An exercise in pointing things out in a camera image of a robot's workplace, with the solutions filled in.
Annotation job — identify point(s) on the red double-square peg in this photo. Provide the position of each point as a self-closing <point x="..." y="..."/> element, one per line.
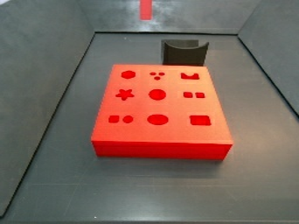
<point x="146" y="9"/>

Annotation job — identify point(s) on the red shape-sorter block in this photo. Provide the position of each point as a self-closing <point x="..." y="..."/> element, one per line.
<point x="161" y="112"/>

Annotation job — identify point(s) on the black curved holder stand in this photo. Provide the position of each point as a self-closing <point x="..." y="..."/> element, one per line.
<point x="184" y="52"/>

